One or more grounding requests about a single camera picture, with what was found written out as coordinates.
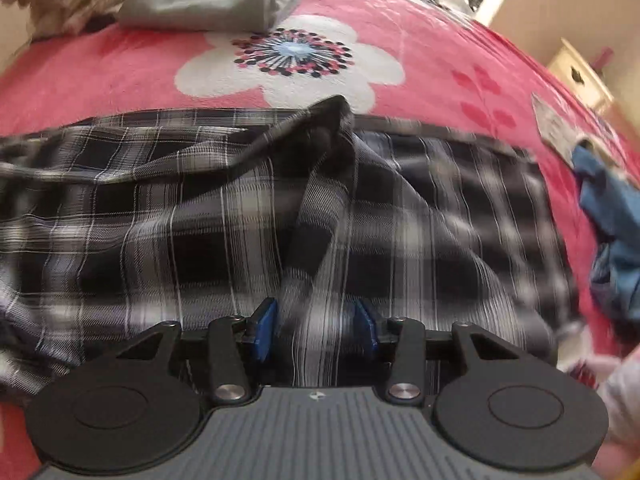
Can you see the pink pillow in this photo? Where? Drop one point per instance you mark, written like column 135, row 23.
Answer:
column 622, row 400

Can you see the red floral blanket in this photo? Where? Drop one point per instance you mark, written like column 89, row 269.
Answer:
column 100, row 70

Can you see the pink cup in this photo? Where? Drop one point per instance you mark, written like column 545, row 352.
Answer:
column 602, row 57

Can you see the cream nightstand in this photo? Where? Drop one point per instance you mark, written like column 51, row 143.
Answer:
column 580, row 75

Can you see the black white plaid pants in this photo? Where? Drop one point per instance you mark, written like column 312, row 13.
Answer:
column 200, row 210

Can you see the beige garment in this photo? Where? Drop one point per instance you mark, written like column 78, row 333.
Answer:
column 555, row 125

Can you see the blue denim jeans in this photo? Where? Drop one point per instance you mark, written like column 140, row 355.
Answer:
column 615, row 220

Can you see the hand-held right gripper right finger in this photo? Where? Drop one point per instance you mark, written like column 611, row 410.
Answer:
column 364, row 334

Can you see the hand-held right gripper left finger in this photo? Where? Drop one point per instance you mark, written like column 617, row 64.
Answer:
column 264, row 334

